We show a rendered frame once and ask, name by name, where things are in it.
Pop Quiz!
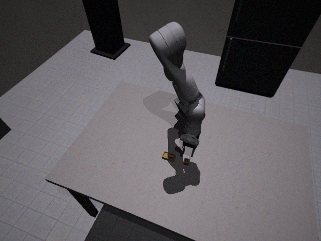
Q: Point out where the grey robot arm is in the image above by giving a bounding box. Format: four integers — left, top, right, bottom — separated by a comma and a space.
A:
149, 22, 205, 130

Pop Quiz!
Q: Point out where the tan cube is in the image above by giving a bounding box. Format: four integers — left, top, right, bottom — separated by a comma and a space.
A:
183, 158, 190, 166
169, 152, 175, 160

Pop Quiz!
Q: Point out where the tan rectangular tray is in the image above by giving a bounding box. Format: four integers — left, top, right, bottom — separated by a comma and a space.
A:
162, 151, 176, 162

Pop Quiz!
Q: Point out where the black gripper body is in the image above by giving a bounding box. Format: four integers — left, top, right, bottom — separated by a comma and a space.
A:
180, 125, 201, 149

